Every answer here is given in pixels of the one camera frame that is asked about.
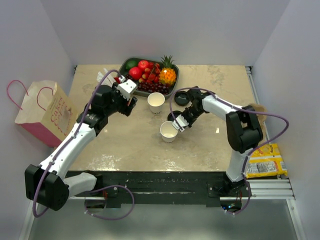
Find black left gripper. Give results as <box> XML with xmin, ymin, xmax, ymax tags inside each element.
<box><xmin>105</xmin><ymin>82</ymin><xmax>137</xmax><ymax>117</ymax></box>

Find black coffee cup lid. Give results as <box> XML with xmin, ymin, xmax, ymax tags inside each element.
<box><xmin>174</xmin><ymin>90</ymin><xmax>190</xmax><ymax>107</ymax></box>

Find white paper coffee cup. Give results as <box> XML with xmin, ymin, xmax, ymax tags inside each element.
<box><xmin>159</xmin><ymin>121</ymin><xmax>178</xmax><ymax>143</ymax></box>

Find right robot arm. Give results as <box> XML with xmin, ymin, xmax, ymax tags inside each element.
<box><xmin>172</xmin><ymin>87</ymin><xmax>263</xmax><ymax>197</ymax></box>

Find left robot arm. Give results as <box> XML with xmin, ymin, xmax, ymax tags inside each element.
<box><xmin>24</xmin><ymin>80</ymin><xmax>138</xmax><ymax>217</ymax></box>

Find dark red grape bunch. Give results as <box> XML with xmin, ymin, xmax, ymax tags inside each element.
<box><xmin>125</xmin><ymin>74</ymin><xmax>173</xmax><ymax>96</ymax></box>

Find red apple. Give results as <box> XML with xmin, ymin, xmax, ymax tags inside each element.
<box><xmin>129</xmin><ymin>66</ymin><xmax>143</xmax><ymax>81</ymax></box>
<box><xmin>137</xmin><ymin>60</ymin><xmax>149</xmax><ymax>72</ymax></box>

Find dark green fruit tray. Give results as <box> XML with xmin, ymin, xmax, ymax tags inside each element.
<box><xmin>119</xmin><ymin>56</ymin><xmax>180</xmax><ymax>99</ymax></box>

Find green lime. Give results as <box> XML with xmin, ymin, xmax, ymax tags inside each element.
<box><xmin>125</xmin><ymin>59</ymin><xmax>138</xmax><ymax>71</ymax></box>

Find orange plastic pineapple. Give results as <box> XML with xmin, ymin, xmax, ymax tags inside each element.
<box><xmin>158</xmin><ymin>55</ymin><xmax>177</xmax><ymax>87</ymax></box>

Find brown cardboard cup carrier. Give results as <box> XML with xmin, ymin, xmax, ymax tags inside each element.
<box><xmin>249</xmin><ymin>103</ymin><xmax>267</xmax><ymax>136</ymax></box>

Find yellow snack bag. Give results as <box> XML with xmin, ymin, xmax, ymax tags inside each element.
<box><xmin>245</xmin><ymin>143</ymin><xmax>288</xmax><ymax>179</ymax></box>

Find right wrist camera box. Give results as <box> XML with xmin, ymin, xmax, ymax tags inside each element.
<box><xmin>172</xmin><ymin>114</ymin><xmax>189</xmax><ymax>133</ymax></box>

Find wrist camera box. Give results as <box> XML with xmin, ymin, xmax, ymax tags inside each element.
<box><xmin>116</xmin><ymin>79</ymin><xmax>138</xmax><ymax>101</ymax></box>
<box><xmin>172</xmin><ymin>114</ymin><xmax>189</xmax><ymax>133</ymax></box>

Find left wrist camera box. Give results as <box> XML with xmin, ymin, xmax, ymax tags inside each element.
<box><xmin>116</xmin><ymin>79</ymin><xmax>138</xmax><ymax>101</ymax></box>

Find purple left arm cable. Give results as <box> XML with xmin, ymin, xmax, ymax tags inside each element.
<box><xmin>32</xmin><ymin>69</ymin><xmax>136</xmax><ymax>221</ymax></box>

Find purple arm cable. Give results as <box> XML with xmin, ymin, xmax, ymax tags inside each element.
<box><xmin>168</xmin><ymin>86</ymin><xmax>290</xmax><ymax>216</ymax></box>
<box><xmin>32</xmin><ymin>69</ymin><xmax>136</xmax><ymax>221</ymax></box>

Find paper bag pink handles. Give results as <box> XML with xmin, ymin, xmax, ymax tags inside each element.
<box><xmin>6</xmin><ymin>80</ymin><xmax>79</xmax><ymax>148</ymax></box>

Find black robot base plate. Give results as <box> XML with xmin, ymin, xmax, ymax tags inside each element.
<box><xmin>79</xmin><ymin>171</ymin><xmax>252</xmax><ymax>208</ymax></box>

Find aluminium frame rail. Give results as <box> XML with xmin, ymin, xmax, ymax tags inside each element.
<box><xmin>31</xmin><ymin>177</ymin><xmax>296</xmax><ymax>200</ymax></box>

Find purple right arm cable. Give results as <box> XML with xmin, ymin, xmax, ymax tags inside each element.
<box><xmin>168</xmin><ymin>86</ymin><xmax>290</xmax><ymax>216</ymax></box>

